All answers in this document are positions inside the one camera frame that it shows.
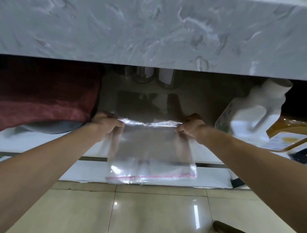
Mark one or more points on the person's left hand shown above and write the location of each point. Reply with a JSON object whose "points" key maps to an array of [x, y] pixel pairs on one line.
{"points": [[103, 124]]}

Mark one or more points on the person's left forearm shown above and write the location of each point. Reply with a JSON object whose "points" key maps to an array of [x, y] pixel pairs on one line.
{"points": [[43, 168]]}

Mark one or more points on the person's right forearm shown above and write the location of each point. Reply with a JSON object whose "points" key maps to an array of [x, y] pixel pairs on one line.
{"points": [[259, 168]]}

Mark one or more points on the person's left fingers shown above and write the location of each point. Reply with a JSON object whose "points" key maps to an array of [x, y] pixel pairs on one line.
{"points": [[116, 124]]}

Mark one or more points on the brown labelled container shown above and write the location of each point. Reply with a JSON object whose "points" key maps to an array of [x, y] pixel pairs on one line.
{"points": [[289, 138]]}

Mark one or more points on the clear plastic bag red strip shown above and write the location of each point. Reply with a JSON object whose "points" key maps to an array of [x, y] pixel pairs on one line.
{"points": [[151, 153]]}

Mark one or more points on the person's right fingers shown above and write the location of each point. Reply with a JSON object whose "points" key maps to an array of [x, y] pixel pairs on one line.
{"points": [[184, 129]]}

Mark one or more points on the white plastic jug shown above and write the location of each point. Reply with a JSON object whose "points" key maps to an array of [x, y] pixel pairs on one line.
{"points": [[249, 117]]}

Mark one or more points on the small black box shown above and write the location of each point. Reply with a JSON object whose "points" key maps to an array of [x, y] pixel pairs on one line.
{"points": [[237, 183]]}

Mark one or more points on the dark jar white label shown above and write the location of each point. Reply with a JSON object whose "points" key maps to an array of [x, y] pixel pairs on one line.
{"points": [[144, 74], [166, 78]]}

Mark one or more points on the dark red cloth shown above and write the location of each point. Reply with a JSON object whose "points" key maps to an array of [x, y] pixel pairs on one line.
{"points": [[45, 96]]}

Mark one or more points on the person's right hand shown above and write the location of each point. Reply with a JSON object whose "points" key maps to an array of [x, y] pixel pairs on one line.
{"points": [[195, 128]]}

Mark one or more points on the grey cushion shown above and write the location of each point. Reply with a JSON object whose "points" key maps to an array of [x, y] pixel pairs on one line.
{"points": [[55, 126]]}

